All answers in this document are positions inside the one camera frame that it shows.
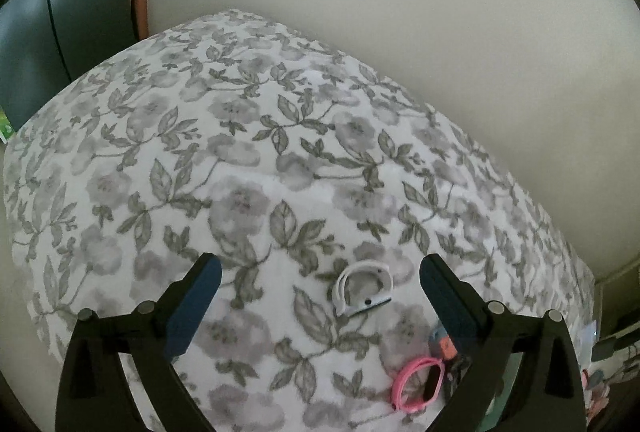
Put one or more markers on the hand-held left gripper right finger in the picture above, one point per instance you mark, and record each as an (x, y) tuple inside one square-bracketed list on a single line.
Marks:
[(450, 312)]

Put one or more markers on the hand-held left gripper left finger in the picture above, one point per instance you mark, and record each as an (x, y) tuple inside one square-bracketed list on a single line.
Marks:
[(192, 312)]

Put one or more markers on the blue and coral foam block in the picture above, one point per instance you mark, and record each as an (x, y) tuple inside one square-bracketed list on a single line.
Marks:
[(442, 347)]

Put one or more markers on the pink smartwatch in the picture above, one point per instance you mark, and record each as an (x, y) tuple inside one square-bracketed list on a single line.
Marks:
[(431, 384)]

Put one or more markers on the teal shallow box tray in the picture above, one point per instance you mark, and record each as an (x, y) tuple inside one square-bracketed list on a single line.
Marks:
[(502, 392)]

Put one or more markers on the white smartwatch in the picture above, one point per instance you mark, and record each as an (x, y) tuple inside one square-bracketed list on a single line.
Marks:
[(340, 297)]

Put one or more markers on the white device with light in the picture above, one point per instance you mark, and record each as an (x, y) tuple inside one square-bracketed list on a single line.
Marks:
[(589, 337)]

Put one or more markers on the black power adapter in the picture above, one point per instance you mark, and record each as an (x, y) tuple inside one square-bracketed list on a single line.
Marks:
[(607, 348)]

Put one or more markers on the pile of colourful toys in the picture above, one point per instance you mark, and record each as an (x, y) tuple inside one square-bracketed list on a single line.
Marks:
[(597, 387)]

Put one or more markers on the grey floral blanket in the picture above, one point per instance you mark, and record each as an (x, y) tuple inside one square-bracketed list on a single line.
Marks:
[(250, 136)]

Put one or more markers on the green packet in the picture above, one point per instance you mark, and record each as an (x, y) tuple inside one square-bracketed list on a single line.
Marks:
[(5, 126)]

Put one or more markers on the dark cabinet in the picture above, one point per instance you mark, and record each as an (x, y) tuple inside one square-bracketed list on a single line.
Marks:
[(50, 36)]

